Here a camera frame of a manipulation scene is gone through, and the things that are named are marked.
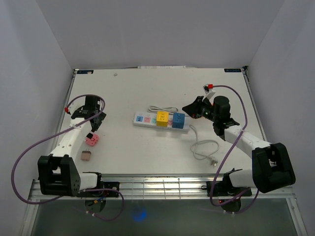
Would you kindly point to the white multicolour power strip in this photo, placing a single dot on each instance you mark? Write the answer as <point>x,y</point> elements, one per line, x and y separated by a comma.
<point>148,120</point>

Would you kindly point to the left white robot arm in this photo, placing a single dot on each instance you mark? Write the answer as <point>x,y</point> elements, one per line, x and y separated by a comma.
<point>58,174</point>

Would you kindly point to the left blue corner label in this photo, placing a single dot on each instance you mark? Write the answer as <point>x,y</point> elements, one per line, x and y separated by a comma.
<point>85,72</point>

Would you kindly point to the yellow cube socket adapter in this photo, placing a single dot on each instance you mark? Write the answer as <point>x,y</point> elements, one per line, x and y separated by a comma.
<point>162,118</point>

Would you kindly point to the right blue corner label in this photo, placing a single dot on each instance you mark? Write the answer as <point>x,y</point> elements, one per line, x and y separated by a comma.
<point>232,70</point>

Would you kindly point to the rose gold charger plug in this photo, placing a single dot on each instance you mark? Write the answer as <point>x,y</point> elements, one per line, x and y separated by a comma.
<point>86,155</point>

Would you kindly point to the aluminium rail frame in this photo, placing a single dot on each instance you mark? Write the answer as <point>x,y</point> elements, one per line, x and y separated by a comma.
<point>164,188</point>

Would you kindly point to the blue cube socket adapter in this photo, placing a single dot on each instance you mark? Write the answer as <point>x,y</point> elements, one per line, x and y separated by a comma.
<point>178,120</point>

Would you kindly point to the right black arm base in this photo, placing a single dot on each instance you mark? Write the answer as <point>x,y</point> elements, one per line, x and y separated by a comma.
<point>220,190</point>

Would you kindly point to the pink plug adapter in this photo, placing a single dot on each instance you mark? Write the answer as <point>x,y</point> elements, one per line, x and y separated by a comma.
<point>92,139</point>

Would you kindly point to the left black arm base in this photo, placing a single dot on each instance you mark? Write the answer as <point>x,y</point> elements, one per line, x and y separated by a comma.
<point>112,187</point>

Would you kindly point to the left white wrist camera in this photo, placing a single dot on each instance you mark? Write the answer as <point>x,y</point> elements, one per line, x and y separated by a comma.
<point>69,109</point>

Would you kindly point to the blue corner label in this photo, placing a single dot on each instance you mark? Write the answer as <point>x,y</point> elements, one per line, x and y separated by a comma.
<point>232,70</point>
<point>85,72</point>

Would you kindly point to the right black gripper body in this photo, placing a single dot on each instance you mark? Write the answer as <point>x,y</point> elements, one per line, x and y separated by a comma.
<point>209,114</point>

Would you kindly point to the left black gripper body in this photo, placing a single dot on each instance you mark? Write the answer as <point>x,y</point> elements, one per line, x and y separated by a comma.
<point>101,116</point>

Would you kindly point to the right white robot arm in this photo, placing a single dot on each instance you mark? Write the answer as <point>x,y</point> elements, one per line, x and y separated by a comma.
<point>271,166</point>

